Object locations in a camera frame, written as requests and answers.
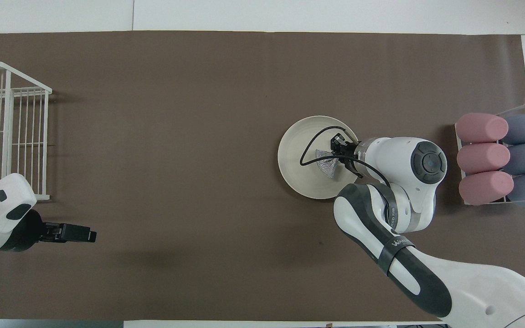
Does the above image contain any pink cup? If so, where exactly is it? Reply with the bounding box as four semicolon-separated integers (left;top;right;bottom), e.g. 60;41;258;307
458;171;515;206
457;143;511;175
455;113;509;144

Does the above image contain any clear acrylic cup holder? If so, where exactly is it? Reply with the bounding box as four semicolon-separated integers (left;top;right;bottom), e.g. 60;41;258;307
454;102;525;209

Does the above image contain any white wire dish rack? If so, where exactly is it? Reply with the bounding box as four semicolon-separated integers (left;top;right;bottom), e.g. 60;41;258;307
0;61;52;204

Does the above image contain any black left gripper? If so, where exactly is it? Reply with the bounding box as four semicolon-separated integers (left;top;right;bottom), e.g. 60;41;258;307
0;208;97;252

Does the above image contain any brown paper table mat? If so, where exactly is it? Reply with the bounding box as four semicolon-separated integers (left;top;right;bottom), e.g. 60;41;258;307
0;31;525;322

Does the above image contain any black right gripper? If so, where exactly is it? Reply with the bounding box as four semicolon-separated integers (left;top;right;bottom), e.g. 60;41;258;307
330;133;364;179

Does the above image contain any silver mesh sponge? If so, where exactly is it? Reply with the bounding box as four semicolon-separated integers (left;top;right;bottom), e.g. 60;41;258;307
315;148;344;179

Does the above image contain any cream round plate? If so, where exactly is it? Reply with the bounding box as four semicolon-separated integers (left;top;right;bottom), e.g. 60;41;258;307
278;115;363;200

